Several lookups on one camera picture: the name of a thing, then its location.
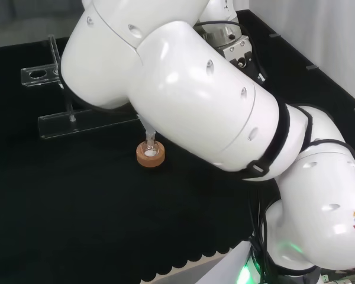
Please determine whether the clear round-bottom flask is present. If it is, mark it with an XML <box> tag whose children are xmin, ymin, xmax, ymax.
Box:
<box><xmin>144</xmin><ymin>134</ymin><xmax>162</xmax><ymax>157</ymax></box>

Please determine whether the clear plastic funnel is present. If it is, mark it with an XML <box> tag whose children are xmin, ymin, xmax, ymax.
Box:
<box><xmin>139</xmin><ymin>115</ymin><xmax>157</xmax><ymax>142</ymax></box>

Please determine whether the clear acrylic funnel stand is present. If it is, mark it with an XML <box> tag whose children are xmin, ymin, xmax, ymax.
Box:
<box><xmin>20</xmin><ymin>34</ymin><xmax>143</xmax><ymax>140</ymax></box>

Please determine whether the black bench cloth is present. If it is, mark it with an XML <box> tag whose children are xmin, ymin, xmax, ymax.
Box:
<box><xmin>0</xmin><ymin>8</ymin><xmax>355</xmax><ymax>284</ymax></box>

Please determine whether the brown cork ring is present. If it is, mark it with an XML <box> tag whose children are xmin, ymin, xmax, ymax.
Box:
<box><xmin>135</xmin><ymin>141</ymin><xmax>166</xmax><ymax>167</ymax></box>

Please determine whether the black arm base cable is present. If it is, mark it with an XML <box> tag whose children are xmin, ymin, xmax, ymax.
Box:
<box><xmin>248</xmin><ymin>180</ymin><xmax>275</xmax><ymax>284</ymax></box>

